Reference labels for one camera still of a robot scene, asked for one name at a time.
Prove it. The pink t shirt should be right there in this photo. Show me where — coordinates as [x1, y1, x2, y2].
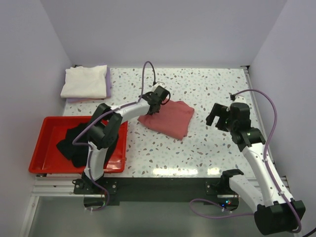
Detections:
[138, 101, 195, 140]

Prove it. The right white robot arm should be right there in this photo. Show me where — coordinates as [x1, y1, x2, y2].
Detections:
[206, 102, 306, 236]

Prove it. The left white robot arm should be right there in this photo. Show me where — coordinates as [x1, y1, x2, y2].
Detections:
[82, 85, 171, 194]

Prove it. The folded lavender t shirt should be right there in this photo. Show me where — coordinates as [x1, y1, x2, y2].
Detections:
[67, 66, 113, 104]

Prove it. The folded white t shirt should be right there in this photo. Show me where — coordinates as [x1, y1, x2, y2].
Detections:
[60, 65, 109, 99]

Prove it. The black t shirt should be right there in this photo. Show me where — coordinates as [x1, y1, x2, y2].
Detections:
[56, 122, 119, 168]

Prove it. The red plastic bin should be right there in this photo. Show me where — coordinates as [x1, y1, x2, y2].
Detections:
[29, 116, 128, 174]

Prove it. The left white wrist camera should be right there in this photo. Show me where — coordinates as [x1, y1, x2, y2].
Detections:
[152, 81, 165, 91]

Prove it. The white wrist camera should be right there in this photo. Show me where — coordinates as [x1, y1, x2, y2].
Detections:
[152, 81, 165, 91]
[230, 93, 247, 104]

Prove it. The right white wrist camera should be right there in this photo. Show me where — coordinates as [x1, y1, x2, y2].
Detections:
[230, 93, 247, 104]

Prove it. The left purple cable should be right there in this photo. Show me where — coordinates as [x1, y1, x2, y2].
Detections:
[73, 61, 158, 213]

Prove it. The purple cable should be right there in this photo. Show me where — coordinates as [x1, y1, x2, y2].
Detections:
[190, 90, 303, 234]
[73, 61, 158, 213]

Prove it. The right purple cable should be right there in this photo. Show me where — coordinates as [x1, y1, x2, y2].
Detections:
[190, 90, 303, 234]

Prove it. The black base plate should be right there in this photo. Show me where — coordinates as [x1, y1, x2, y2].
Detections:
[74, 176, 250, 207]

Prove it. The aluminium frame rail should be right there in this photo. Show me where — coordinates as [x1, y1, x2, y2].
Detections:
[18, 64, 294, 237]

